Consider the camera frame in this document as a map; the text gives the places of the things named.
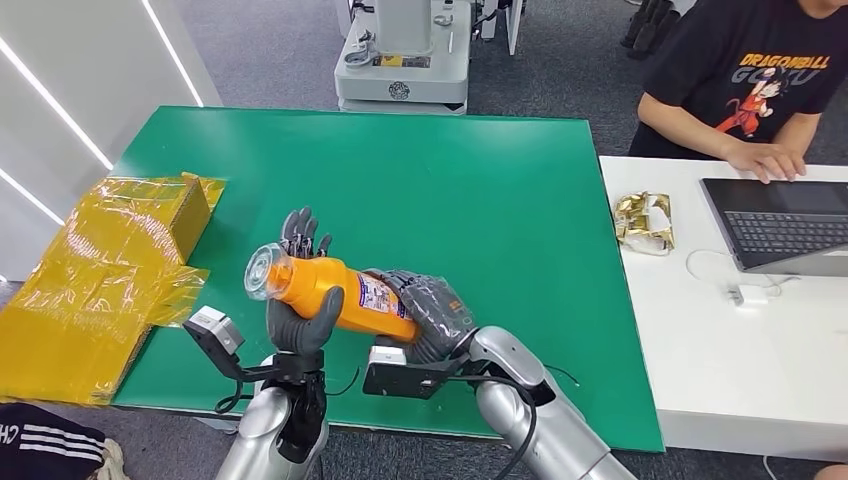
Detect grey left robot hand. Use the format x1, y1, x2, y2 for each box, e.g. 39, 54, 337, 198
265, 206, 346, 356

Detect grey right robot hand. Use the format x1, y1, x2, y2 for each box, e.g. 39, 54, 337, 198
363, 267, 478, 366

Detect orange bottle with clear cap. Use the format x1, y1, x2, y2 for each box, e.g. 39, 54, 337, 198
242, 241, 423, 345

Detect green table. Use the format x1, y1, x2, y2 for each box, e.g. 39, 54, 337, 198
109, 105, 666, 454

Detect yellow taped cardboard box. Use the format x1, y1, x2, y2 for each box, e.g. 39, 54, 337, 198
0, 171, 227, 407

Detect white shoe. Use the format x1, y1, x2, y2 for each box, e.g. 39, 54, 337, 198
97, 437, 132, 480

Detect crumpled gold wrapper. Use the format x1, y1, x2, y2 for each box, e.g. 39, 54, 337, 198
613, 191, 676, 258

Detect person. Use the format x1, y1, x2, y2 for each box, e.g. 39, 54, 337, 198
627, 0, 848, 185
0, 402, 109, 480

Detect white table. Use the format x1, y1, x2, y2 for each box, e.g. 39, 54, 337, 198
598, 155, 848, 464

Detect white power adapter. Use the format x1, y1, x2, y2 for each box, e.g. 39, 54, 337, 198
726, 283, 770, 309

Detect dark grey laptop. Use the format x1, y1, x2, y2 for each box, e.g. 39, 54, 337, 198
700, 177, 848, 279

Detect black chair base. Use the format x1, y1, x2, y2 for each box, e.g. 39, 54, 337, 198
619, 0, 683, 61

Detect person's right hand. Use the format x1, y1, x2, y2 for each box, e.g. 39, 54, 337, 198
720, 139, 808, 185

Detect thin black wire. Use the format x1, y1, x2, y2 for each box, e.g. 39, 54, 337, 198
323, 366, 362, 398
545, 363, 582, 389

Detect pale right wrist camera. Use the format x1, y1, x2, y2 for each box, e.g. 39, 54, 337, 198
361, 335, 466, 401

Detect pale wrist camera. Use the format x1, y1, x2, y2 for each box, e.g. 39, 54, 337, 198
182, 304, 247, 383
361, 335, 466, 401

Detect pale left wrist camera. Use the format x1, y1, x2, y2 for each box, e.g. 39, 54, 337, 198
182, 304, 247, 383

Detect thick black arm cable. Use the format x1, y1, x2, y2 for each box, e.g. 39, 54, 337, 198
449, 373, 539, 480

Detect white thin cable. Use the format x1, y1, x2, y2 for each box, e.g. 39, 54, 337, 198
684, 248, 804, 301

